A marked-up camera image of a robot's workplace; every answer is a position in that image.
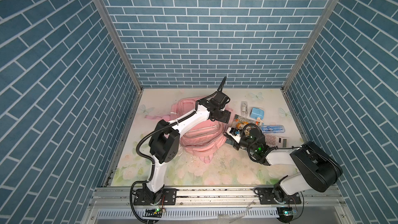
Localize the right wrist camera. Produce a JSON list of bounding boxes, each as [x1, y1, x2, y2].
[[227, 127, 250, 136]]

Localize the aluminium front rail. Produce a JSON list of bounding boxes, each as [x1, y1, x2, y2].
[[81, 186, 355, 224]]

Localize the corner aluminium post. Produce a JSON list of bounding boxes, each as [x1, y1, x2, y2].
[[282, 0, 339, 93], [92, 0, 143, 93]]

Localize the pink student backpack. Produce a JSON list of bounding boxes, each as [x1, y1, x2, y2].
[[146, 96, 228, 164]]

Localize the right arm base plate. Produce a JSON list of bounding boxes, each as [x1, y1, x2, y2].
[[254, 187, 302, 205]]

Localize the blue pencil sharpener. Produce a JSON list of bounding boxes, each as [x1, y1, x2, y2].
[[250, 107, 265, 120]]

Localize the right corner aluminium post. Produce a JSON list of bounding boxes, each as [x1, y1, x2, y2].
[[282, 0, 339, 93]]

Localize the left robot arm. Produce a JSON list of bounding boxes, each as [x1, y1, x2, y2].
[[136, 105, 231, 194]]

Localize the right small circuit board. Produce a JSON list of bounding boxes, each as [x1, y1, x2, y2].
[[277, 207, 294, 224]]

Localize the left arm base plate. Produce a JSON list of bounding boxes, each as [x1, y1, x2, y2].
[[133, 188, 177, 206]]

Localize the left small circuit board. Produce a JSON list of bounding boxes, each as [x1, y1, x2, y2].
[[143, 208, 163, 218]]

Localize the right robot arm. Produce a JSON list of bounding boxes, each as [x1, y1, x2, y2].
[[224, 124, 343, 201]]

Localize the white pink calculator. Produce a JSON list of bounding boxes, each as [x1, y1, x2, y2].
[[264, 134, 287, 148]]

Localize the left corner aluminium post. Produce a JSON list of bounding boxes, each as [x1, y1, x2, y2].
[[92, 0, 143, 93]]

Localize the small circuit board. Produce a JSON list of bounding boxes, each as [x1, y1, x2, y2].
[[277, 207, 294, 224], [143, 208, 163, 218]]

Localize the clear plastic eraser case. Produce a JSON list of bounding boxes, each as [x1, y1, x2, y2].
[[240, 101, 248, 117]]

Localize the colourful illustrated book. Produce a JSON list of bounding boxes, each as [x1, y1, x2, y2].
[[225, 115, 262, 141]]

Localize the blue geometry set case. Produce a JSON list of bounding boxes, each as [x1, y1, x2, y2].
[[260, 125, 285, 134]]

